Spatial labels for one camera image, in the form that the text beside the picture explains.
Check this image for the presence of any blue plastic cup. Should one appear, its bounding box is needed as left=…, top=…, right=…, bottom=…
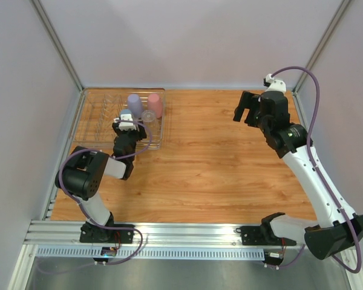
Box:
left=119, top=109, right=134, bottom=120

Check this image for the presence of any clear glass tumbler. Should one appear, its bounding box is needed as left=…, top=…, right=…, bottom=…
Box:
left=141, top=110, right=161, bottom=142

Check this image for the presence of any purple plastic cup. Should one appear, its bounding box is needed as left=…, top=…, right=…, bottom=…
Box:
left=127, top=94, right=144, bottom=118

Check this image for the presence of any pink plastic cup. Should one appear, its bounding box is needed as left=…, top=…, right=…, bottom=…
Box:
left=147, top=94, right=163, bottom=118

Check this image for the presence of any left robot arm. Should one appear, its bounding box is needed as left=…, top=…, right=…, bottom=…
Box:
left=54, top=118, right=152, bottom=243

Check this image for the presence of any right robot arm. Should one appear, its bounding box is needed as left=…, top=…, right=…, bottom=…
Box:
left=233, top=91, right=363, bottom=260

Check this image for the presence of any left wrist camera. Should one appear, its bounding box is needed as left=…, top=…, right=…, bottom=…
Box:
left=113, top=113, right=138, bottom=131

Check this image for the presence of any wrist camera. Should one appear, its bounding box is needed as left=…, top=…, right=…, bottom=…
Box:
left=263, top=74, right=287, bottom=94
left=113, top=113, right=138, bottom=131

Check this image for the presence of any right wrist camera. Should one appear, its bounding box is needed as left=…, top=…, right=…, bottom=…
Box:
left=263, top=74, right=287, bottom=94

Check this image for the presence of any clear wire dish rack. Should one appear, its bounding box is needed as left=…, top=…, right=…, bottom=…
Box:
left=71, top=88, right=166, bottom=150

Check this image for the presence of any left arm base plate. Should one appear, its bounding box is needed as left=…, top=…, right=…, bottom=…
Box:
left=79, top=222, right=134, bottom=244

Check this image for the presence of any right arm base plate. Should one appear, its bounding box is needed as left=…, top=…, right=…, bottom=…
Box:
left=235, top=225, right=297, bottom=247

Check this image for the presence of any slotted cable duct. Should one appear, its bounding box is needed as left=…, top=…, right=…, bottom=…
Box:
left=35, top=245, right=265, bottom=261

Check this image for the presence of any right aluminium corner post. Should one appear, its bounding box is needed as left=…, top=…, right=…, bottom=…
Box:
left=293, top=0, right=353, bottom=93

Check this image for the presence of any aluminium corner post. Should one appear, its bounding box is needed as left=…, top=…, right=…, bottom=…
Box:
left=30, top=0, right=84, bottom=91
left=293, top=0, right=353, bottom=93

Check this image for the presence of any left aluminium corner post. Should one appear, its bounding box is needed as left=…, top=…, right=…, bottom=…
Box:
left=30, top=0, right=84, bottom=91

